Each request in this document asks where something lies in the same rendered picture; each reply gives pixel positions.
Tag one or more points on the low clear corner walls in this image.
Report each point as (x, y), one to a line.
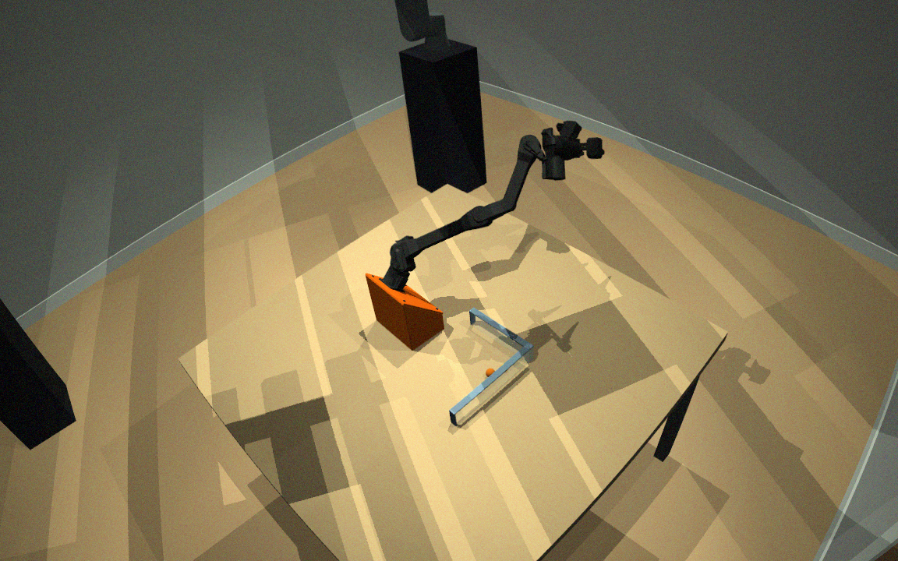
(509, 344)

